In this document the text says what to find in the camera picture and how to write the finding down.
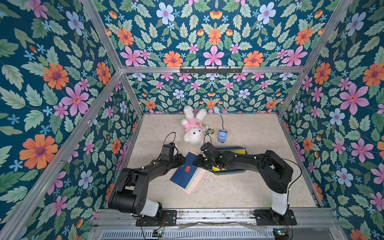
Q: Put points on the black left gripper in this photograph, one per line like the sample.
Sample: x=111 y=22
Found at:
x=181 y=161

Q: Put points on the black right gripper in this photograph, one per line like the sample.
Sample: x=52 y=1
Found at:
x=200 y=160

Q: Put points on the navy blue envelope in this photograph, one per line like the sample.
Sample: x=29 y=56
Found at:
x=184 y=174

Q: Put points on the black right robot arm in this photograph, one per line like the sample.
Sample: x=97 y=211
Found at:
x=275 y=172

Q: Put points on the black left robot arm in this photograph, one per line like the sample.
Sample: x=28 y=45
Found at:
x=129 y=194

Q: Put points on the dark teal storage box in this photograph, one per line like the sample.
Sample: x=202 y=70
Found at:
x=231 y=171

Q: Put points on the light green envelope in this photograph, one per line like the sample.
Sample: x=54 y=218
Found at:
x=195 y=180

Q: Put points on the pink envelope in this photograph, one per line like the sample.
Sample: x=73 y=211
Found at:
x=198 y=181

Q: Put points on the small green flower toy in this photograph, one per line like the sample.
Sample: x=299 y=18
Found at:
x=210 y=131

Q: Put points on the white plush bunny toy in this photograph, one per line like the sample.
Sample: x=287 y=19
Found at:
x=195 y=130

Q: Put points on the blue cat desk lamp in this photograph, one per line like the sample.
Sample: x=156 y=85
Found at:
x=223 y=134

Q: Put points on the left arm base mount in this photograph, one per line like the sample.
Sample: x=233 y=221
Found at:
x=153 y=215

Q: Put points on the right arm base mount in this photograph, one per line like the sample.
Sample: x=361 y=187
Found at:
x=268 y=217

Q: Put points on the black wall hook rail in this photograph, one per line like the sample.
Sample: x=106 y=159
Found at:
x=211 y=70

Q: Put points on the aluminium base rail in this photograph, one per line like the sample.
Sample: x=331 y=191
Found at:
x=220 y=224

